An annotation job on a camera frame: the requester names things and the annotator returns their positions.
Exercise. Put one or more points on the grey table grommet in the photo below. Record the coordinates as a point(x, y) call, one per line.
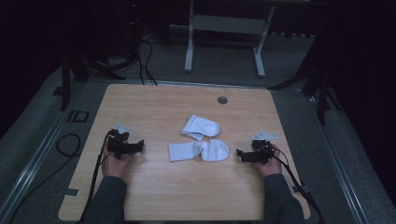
point(222, 100)

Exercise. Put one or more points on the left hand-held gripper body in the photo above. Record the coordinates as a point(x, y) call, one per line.
point(120, 146)

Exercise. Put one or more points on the person's right hand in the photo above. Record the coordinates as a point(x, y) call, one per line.
point(272, 168)

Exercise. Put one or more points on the metal floor rail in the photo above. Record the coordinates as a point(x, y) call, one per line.
point(28, 174)
point(339, 174)

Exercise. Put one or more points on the white desk frame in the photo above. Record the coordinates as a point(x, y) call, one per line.
point(227, 24)

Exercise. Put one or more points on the black metal stand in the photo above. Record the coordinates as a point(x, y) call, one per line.
point(65, 84)
point(322, 93)

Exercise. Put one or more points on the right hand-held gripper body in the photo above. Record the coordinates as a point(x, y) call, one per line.
point(261, 152)

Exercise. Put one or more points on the person's left hand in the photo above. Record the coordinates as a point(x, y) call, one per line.
point(115, 168)

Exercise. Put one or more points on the white sock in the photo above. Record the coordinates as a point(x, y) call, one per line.
point(214, 151)
point(202, 126)

